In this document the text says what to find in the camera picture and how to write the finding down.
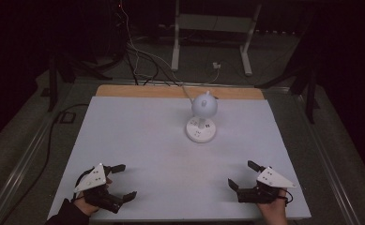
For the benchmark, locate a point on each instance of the black rectangular floor frame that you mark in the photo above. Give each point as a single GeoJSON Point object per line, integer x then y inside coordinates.
{"type": "Point", "coordinates": [67, 117]}

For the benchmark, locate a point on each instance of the person's left dark sleeve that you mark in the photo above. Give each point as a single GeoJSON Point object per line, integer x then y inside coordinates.
{"type": "Point", "coordinates": [67, 215]}

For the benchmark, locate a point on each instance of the metal floor rail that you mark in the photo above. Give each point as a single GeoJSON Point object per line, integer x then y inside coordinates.
{"type": "Point", "coordinates": [17, 168]}
{"type": "Point", "coordinates": [325, 156]}

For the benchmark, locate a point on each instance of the white metal stand frame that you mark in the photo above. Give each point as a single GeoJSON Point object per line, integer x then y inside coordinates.
{"type": "Point", "coordinates": [213, 23]}

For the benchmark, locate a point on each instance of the person's right hand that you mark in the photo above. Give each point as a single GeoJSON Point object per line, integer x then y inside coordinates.
{"type": "Point", "coordinates": [274, 211]}

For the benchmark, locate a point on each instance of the person's left hand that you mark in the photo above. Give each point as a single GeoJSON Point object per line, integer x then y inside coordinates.
{"type": "Point", "coordinates": [86, 206]}

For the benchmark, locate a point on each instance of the black tripod stand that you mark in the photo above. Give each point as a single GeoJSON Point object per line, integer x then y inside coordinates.
{"type": "Point", "coordinates": [307, 84]}
{"type": "Point", "coordinates": [63, 70]}

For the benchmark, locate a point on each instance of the wooden table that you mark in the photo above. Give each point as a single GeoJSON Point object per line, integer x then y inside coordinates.
{"type": "Point", "coordinates": [158, 91]}

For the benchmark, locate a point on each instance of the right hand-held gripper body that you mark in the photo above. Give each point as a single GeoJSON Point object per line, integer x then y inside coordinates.
{"type": "Point", "coordinates": [264, 190]}

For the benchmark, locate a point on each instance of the white round desk lamp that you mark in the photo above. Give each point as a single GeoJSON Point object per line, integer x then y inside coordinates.
{"type": "Point", "coordinates": [202, 118]}

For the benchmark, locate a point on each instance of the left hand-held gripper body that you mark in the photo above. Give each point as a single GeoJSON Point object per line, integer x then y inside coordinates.
{"type": "Point", "coordinates": [92, 181]}

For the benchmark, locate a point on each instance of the white table mat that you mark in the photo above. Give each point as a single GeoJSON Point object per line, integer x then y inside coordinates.
{"type": "Point", "coordinates": [158, 162]}

